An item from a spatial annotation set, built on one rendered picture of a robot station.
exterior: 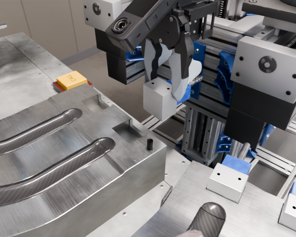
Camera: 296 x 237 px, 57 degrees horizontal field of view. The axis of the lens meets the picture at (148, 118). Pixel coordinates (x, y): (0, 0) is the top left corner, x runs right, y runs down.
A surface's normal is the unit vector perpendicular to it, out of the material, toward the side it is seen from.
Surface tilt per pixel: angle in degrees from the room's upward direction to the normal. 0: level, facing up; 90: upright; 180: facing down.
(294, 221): 90
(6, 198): 25
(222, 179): 0
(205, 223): 4
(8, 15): 90
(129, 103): 0
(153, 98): 90
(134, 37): 89
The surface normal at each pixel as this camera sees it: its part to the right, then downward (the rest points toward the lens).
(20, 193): 0.24, -0.88
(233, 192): -0.54, 0.53
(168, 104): 0.66, 0.47
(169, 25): -0.75, 0.42
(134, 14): -0.40, -0.47
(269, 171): 0.00, -0.78
